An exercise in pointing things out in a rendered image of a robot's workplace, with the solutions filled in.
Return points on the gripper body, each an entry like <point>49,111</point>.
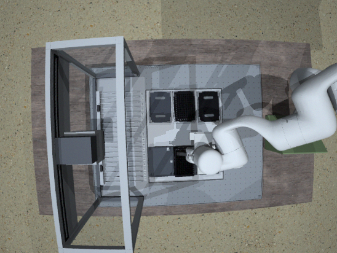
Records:
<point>189,151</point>

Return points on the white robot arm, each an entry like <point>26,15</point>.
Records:
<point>313,119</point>

